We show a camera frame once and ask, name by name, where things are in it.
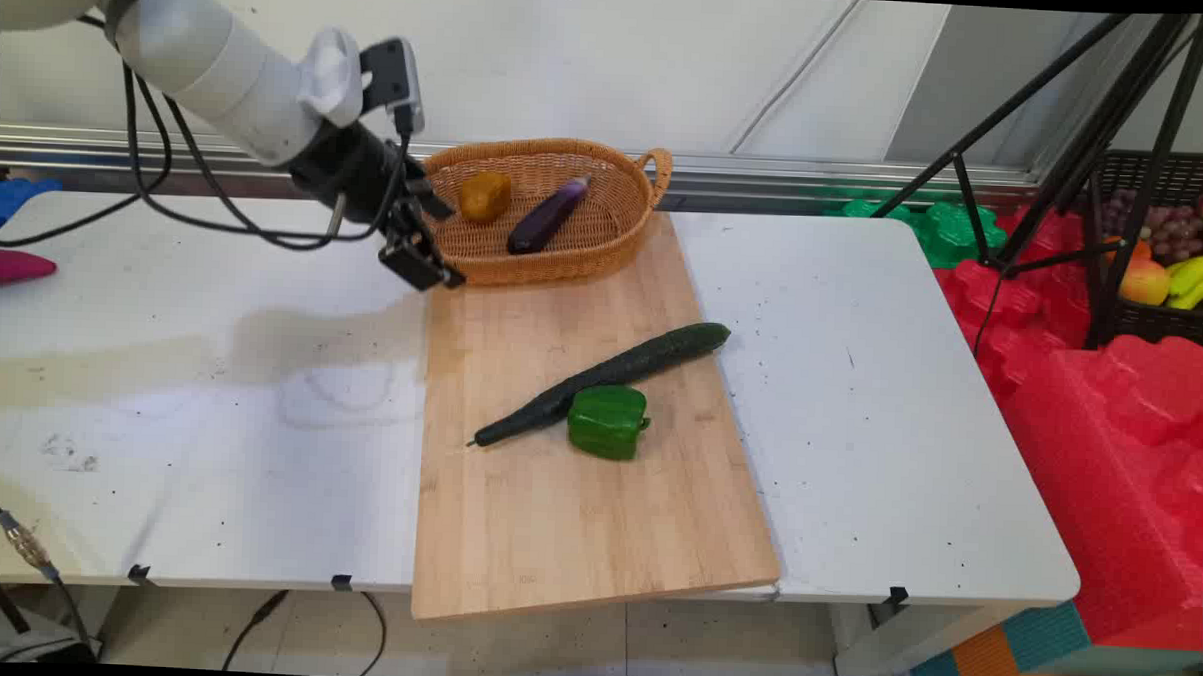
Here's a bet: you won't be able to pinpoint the blue orange floor mat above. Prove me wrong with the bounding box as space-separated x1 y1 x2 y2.
912 595 1203 676

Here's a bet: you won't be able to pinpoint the purple toy grapes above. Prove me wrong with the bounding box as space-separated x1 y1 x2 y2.
1102 189 1203 266

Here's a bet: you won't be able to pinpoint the dark green toy cucumber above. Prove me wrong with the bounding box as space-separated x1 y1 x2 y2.
465 313 734 459

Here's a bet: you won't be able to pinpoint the red yellow toy apple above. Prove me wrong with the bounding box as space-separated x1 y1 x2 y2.
1119 257 1173 308

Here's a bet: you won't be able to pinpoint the pink toy object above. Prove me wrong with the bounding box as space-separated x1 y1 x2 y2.
0 248 59 289

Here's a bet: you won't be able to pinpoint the green toy bell pepper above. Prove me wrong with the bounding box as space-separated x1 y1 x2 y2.
564 382 654 464

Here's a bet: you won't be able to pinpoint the brown toy potato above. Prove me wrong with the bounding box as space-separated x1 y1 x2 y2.
457 170 515 227

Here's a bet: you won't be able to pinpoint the red foam block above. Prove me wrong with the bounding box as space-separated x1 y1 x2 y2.
919 202 1203 652

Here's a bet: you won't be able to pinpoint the blue toy object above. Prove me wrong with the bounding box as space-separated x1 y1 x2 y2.
0 176 65 233

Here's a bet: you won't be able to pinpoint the purple toy eggplant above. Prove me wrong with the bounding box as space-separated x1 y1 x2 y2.
505 171 594 259

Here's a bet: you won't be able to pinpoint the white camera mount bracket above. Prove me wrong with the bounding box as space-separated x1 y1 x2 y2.
297 25 366 129

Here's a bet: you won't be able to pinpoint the black cable with plug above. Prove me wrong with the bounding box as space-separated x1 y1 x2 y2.
222 587 291 674

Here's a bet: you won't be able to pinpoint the black plastic crate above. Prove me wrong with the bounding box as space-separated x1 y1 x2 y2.
1080 148 1203 351

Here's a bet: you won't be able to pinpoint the black camera cable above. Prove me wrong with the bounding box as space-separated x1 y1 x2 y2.
157 95 417 256

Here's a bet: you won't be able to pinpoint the wooden cutting board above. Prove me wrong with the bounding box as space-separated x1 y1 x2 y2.
408 203 796 636

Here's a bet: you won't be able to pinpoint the thin black hanging cable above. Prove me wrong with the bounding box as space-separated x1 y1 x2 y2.
358 591 391 676

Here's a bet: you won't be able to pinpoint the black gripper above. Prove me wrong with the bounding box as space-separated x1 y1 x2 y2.
285 117 472 295

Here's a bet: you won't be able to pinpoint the aluminium wall rail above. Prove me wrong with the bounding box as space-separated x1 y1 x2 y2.
0 122 1044 226

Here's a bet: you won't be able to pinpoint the yellow green toy bananas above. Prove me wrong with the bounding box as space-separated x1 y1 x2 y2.
1164 251 1203 312

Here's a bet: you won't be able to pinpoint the cable with metal connector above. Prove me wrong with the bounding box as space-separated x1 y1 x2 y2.
0 495 109 654

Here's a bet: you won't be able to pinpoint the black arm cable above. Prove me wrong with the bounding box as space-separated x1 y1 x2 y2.
0 55 178 254

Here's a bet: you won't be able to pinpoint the woven wicker basket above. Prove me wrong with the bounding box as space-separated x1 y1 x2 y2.
418 133 675 294

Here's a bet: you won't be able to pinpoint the white table leg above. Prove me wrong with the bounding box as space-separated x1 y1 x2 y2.
830 597 1031 676

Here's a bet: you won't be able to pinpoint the orange toy fruit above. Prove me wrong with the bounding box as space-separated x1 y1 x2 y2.
1104 233 1153 268

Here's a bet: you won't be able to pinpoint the grey device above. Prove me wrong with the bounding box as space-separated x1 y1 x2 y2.
0 627 102 667

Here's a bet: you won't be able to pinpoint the black tripod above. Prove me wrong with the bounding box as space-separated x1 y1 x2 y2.
865 2 1203 356

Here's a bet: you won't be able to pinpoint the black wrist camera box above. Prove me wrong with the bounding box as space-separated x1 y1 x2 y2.
356 36 429 139

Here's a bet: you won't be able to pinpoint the thick black cable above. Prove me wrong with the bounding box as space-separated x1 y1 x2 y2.
0 560 36 637

